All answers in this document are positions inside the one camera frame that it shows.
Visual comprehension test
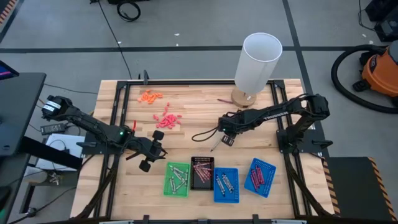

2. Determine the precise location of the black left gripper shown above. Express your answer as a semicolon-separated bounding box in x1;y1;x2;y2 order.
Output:
139;129;169;173

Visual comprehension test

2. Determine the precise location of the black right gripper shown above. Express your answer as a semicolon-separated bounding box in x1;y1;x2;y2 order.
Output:
221;130;239;146

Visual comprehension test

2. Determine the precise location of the green plastic basket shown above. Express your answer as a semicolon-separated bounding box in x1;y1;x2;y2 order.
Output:
163;161;191;198

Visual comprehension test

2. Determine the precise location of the black plastic basket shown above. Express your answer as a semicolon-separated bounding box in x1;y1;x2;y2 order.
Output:
190;156;215;191

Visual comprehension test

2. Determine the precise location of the blue plastic basket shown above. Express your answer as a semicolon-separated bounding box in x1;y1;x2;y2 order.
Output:
213;167;240;204
244;157;277;198

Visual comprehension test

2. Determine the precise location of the white lamp with wooden base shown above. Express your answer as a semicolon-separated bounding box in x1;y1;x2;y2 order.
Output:
231;32;283;109

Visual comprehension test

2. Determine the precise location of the white board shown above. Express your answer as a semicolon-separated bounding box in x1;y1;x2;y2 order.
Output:
35;133;86;172

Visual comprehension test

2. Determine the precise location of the bunch of keys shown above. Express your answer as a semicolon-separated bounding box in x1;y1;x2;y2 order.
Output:
47;170;62;187

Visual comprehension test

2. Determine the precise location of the black power adapter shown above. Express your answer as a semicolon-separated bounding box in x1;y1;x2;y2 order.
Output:
40;123;67;136

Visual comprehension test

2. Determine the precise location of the black diagonal bar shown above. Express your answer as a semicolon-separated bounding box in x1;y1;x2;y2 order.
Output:
18;136;83;170

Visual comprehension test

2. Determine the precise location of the orange shop vacuum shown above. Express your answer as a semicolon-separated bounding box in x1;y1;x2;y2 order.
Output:
330;44;398;114
353;40;398;108

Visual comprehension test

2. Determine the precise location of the black mat with hazard stripes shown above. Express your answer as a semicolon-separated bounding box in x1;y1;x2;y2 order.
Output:
322;156;398;222

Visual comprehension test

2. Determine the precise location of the black desk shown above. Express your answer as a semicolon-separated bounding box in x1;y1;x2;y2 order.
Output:
0;72;47;156

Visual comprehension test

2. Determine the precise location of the computer monitor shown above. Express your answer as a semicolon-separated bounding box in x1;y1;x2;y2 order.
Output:
0;60;20;81

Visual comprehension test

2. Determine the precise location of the black equipment case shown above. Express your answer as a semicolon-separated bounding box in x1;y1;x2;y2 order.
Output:
374;14;398;43
365;0;393;21

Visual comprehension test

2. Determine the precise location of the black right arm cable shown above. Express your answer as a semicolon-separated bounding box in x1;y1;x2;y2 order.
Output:
191;125;220;143

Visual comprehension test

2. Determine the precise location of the black metal table frame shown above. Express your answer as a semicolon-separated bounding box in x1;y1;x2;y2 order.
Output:
71;79;335;224

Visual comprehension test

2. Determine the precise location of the thin black floor cable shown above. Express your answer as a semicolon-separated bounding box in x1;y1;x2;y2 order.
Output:
43;83;99;95

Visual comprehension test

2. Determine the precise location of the long black floor cable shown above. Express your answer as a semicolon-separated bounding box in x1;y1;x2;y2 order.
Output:
98;0;133;80

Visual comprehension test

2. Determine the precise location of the coiled black cable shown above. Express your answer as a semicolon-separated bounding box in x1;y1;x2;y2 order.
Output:
116;1;141;22

